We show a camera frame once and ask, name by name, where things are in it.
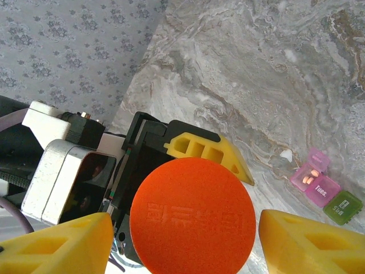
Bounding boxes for pink pill box blank lid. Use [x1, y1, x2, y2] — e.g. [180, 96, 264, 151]
[290, 147, 331, 193]

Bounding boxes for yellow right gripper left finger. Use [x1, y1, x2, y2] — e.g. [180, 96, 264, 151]
[0, 212, 114, 274]

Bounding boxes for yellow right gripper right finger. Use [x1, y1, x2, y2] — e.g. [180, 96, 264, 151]
[259, 209, 365, 274]

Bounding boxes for green pill box Sun print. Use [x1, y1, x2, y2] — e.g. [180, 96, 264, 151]
[322, 190, 364, 227]

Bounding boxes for orange plastic pill bottle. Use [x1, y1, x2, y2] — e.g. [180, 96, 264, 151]
[129, 156, 257, 274]

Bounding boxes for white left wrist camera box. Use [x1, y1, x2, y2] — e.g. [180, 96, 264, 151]
[21, 99, 118, 227]

